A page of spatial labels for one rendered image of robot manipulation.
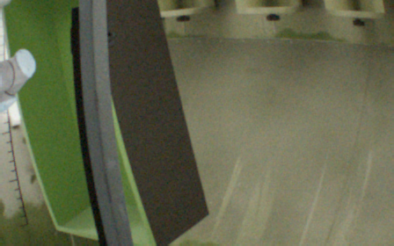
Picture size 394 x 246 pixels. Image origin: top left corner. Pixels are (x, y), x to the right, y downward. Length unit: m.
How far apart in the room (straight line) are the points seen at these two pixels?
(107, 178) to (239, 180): 2.27
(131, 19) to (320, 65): 1.30
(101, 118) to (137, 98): 1.23
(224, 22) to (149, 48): 1.41
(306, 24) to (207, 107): 0.69
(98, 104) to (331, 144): 2.15
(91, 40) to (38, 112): 1.70
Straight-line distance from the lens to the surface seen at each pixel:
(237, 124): 4.28
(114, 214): 1.93
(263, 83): 4.28
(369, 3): 3.58
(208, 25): 4.60
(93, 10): 1.87
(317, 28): 4.17
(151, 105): 3.18
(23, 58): 2.32
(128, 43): 3.08
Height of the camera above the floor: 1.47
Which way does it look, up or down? 9 degrees down
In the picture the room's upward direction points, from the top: 6 degrees counter-clockwise
